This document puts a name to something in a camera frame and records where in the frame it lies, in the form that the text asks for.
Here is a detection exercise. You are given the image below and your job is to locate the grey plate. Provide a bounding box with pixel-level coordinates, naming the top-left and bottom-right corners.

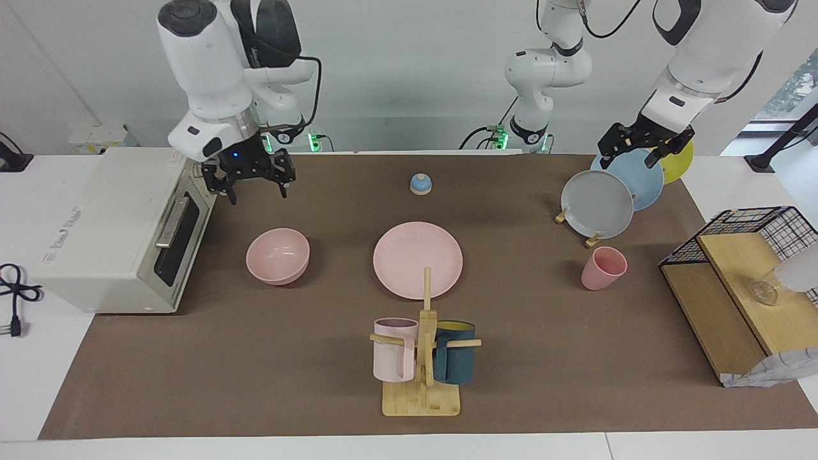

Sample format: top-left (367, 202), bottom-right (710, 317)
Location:
top-left (560, 170), bottom-right (635, 240)

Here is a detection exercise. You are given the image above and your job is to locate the pink plate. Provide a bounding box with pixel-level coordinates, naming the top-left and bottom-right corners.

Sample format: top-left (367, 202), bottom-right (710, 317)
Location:
top-left (373, 222), bottom-right (463, 300)

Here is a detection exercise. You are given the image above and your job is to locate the white toaster oven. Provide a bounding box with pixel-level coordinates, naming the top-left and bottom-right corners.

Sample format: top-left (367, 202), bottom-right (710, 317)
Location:
top-left (31, 146), bottom-right (219, 314)

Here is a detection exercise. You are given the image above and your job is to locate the black wire basket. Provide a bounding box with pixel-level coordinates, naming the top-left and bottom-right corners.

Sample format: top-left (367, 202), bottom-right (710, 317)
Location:
top-left (659, 205), bottom-right (818, 309)

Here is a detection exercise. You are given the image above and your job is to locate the frosted white container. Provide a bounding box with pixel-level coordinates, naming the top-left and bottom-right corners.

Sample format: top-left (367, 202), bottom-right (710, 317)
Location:
top-left (773, 242), bottom-right (818, 294)

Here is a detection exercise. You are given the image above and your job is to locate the brown table mat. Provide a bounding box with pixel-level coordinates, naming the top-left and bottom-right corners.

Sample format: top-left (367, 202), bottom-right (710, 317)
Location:
top-left (38, 153), bottom-right (818, 441)

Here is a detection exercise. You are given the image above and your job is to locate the clear glass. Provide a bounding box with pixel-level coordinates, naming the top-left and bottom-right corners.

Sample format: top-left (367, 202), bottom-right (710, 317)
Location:
top-left (750, 271), bottom-right (781, 307)

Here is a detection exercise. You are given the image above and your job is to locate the wooden plate rack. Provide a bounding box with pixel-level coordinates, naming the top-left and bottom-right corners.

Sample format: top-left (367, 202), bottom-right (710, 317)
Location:
top-left (554, 206), bottom-right (602, 249)

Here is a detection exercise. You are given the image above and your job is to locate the yellow plate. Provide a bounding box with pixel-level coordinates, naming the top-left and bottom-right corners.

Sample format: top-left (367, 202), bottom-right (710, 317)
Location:
top-left (651, 139), bottom-right (695, 185)

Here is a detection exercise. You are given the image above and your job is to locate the blue plate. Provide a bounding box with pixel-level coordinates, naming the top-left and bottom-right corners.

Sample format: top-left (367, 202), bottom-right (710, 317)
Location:
top-left (590, 151), bottom-right (665, 212)

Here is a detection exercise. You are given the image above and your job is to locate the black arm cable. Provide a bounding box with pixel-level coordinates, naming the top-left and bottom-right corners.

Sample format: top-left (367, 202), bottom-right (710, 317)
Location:
top-left (578, 0), bottom-right (644, 40)
top-left (262, 54), bottom-right (323, 139)

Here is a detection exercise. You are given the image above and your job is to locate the wooden mug rack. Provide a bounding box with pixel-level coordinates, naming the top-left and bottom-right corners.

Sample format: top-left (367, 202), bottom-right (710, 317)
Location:
top-left (369, 267), bottom-right (482, 417)

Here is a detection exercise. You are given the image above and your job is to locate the pink cup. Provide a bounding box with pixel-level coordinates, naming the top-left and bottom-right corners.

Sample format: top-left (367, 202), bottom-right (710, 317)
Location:
top-left (581, 247), bottom-right (628, 291)

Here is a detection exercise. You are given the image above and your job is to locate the black clamp base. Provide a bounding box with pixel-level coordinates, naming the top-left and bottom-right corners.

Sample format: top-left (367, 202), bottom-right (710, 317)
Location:
top-left (0, 131), bottom-right (35, 173)

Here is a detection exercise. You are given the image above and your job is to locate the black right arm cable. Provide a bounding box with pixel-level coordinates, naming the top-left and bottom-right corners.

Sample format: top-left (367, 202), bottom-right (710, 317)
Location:
top-left (262, 54), bottom-right (323, 139)

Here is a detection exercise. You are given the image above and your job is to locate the black power cable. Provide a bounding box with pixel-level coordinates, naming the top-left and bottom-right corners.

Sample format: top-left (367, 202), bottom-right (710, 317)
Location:
top-left (0, 263), bottom-right (45, 339)

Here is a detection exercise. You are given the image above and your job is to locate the wooden two-tier shelf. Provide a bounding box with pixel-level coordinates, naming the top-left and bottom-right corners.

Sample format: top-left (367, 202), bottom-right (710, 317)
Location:
top-left (661, 231), bottom-right (818, 385)

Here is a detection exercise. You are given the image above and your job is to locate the light pink mug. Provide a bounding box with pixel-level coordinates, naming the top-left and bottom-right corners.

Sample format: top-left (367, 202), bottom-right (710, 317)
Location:
top-left (373, 318), bottom-right (420, 383)

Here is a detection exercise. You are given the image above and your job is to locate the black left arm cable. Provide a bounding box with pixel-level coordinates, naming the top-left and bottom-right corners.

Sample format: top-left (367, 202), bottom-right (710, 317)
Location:
top-left (578, 0), bottom-right (644, 40)

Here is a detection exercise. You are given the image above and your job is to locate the dark teal mug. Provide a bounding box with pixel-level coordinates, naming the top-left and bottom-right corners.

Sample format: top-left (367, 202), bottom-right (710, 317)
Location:
top-left (433, 320), bottom-right (477, 385)

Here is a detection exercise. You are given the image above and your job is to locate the pink bowl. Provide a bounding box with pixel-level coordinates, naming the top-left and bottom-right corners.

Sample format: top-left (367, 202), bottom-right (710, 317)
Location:
top-left (245, 227), bottom-right (311, 286)

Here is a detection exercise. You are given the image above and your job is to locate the patterned white bag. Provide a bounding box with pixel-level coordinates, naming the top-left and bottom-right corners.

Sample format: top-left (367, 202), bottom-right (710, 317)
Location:
top-left (722, 346), bottom-right (818, 389)

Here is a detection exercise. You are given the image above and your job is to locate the white power strip box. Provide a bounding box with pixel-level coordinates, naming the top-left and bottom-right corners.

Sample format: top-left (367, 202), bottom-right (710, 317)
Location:
top-left (68, 123), bottom-right (129, 155)

